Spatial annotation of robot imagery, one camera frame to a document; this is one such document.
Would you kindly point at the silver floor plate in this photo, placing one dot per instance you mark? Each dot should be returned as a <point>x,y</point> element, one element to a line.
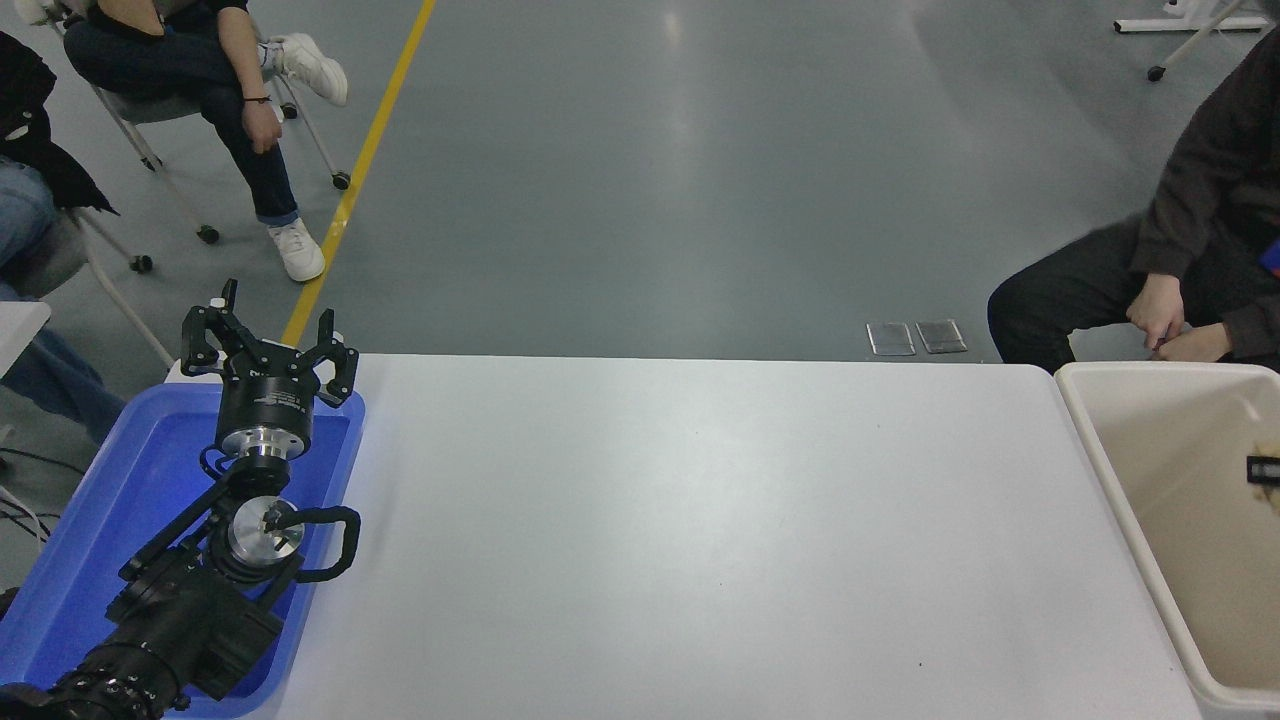
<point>890,338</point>
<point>941,336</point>

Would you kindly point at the person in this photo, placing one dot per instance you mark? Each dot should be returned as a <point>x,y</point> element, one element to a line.
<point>190,70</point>
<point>1215,180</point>
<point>30,150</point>

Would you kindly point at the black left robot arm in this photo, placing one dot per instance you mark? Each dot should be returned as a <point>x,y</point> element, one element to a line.
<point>190,620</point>

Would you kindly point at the large pale bin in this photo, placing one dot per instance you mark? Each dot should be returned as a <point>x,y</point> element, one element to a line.
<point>1170,480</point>

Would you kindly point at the grey wheeled chair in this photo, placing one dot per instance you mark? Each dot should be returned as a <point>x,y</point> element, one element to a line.
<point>150,108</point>
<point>95,260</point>

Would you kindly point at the small white table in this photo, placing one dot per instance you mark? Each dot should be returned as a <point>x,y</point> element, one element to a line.
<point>20,330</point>

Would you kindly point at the white wheeled stand base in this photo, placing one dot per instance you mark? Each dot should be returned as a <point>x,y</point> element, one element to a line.
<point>1190,22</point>

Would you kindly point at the person's hand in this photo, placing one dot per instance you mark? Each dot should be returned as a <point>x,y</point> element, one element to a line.
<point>1158,305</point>
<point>263,125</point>
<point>1195,343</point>

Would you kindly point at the blue plastic tray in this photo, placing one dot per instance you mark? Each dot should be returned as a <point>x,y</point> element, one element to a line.
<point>100,520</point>

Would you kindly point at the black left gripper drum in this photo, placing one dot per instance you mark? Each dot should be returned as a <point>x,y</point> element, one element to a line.
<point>268,398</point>

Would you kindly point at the person's forearm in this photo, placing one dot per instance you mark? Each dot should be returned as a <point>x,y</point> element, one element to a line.
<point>240,50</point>

